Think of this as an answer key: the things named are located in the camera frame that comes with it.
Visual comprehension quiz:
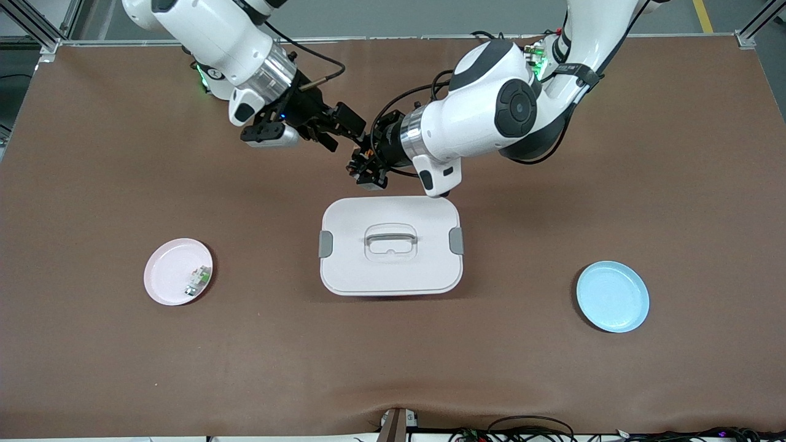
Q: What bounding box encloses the white lidded storage box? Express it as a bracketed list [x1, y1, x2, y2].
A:
[317, 195, 465, 298]

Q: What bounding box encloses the aluminium frame post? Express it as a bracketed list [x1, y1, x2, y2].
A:
[0, 0, 84, 56]
[736, 0, 786, 50]

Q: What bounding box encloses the metal table edge clamp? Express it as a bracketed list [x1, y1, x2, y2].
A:
[379, 407, 419, 442]

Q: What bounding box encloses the brown table mat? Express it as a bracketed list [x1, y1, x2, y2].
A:
[0, 36, 786, 438]

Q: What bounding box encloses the black cable bundle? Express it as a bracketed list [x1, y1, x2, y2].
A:
[448, 415, 786, 442]

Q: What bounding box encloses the blue round plate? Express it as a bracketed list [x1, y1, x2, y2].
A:
[575, 260, 650, 334]

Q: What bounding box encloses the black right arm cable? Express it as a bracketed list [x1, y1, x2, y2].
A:
[264, 21, 347, 94]

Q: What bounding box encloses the pink round plate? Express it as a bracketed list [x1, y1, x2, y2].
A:
[143, 238, 214, 307]

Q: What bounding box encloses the silver table edge rail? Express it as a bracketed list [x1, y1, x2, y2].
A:
[58, 34, 741, 47]

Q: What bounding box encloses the black base power cable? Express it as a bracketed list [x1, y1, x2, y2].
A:
[470, 29, 530, 50]

